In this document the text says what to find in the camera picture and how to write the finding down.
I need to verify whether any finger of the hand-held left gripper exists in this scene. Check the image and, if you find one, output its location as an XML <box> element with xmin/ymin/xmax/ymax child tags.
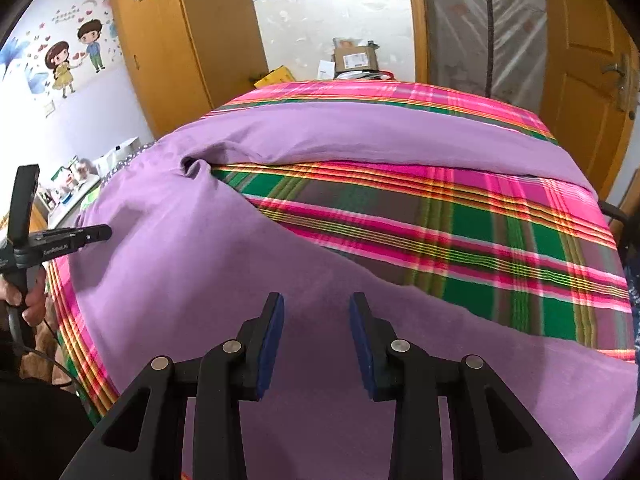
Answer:
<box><xmin>74</xmin><ymin>224</ymin><xmax>113</xmax><ymax>252</ymax></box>

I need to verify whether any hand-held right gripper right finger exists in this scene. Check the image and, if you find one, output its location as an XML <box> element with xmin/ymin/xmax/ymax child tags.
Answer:
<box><xmin>348</xmin><ymin>292</ymin><xmax>576</xmax><ymax>480</ymax></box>

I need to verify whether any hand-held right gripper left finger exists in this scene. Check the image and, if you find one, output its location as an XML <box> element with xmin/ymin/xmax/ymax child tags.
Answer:
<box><xmin>70</xmin><ymin>292</ymin><xmax>286</xmax><ymax>480</ymax></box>

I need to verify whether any purple fleece garment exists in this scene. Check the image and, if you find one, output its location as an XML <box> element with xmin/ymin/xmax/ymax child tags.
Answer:
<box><xmin>70</xmin><ymin>102</ymin><xmax>640</xmax><ymax>480</ymax></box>

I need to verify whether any person's left hand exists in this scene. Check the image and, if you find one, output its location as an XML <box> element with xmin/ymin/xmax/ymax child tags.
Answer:
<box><xmin>0</xmin><ymin>264</ymin><xmax>48</xmax><ymax>328</ymax></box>

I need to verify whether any group of small bottles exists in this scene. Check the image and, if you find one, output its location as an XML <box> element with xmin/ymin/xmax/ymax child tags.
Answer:
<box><xmin>37</xmin><ymin>156</ymin><xmax>103</xmax><ymax>211</ymax></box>

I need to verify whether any dark floral cloth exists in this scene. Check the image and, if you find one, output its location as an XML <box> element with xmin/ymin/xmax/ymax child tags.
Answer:
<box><xmin>100</xmin><ymin>141</ymin><xmax>162</xmax><ymax>187</ymax></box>

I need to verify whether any white box on cabinet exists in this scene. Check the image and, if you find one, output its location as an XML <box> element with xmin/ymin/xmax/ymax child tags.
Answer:
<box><xmin>92</xmin><ymin>137</ymin><xmax>142</xmax><ymax>177</ymax></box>

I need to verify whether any pink green plaid bed sheet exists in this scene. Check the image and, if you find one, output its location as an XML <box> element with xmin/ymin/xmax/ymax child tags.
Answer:
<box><xmin>47</xmin><ymin>80</ymin><xmax>638</xmax><ymax>428</ymax></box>

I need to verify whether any wooden wardrobe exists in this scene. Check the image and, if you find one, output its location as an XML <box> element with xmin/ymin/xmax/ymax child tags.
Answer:
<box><xmin>107</xmin><ymin>0</ymin><xmax>271</xmax><ymax>138</ymax></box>

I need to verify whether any person's dark clothing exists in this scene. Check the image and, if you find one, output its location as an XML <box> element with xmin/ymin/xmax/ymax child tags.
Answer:
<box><xmin>0</xmin><ymin>340</ymin><xmax>97</xmax><ymax>480</ymax></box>

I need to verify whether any yellow box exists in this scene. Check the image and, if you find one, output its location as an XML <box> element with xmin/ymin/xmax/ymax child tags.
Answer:
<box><xmin>254</xmin><ymin>66</ymin><xmax>294</xmax><ymax>90</ymax></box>

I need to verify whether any black mesh office chair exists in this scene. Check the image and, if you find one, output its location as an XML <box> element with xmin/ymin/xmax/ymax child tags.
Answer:
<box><xmin>597</xmin><ymin>200</ymin><xmax>640</xmax><ymax>281</ymax></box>

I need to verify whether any brown cardboard box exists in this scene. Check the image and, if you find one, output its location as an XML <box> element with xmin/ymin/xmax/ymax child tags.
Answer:
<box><xmin>332</xmin><ymin>37</ymin><xmax>381</xmax><ymax>74</ymax></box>

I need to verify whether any clear plastic door curtain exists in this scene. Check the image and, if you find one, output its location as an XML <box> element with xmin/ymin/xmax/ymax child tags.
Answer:
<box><xmin>420</xmin><ymin>0</ymin><xmax>548</xmax><ymax>111</ymax></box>

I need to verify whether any wooden door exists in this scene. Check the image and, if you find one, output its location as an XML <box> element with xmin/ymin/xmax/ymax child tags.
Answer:
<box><xmin>539</xmin><ymin>0</ymin><xmax>640</xmax><ymax>201</ymax></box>

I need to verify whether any black cable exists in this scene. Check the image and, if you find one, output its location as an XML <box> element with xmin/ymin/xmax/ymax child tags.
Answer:
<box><xmin>6</xmin><ymin>305</ymin><xmax>83</xmax><ymax>401</ymax></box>

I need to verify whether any cartoon couple wall sticker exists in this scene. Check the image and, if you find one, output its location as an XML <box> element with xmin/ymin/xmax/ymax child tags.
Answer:
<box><xmin>0</xmin><ymin>0</ymin><xmax>122</xmax><ymax>117</ymax></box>

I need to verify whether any wooden door frame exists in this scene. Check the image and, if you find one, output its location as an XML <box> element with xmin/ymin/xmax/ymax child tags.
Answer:
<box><xmin>404</xmin><ymin>0</ymin><xmax>432</xmax><ymax>84</ymax></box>

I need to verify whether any metal door handle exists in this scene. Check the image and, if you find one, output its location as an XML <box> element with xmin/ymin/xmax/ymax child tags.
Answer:
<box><xmin>600</xmin><ymin>52</ymin><xmax>634</xmax><ymax>111</ymax></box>

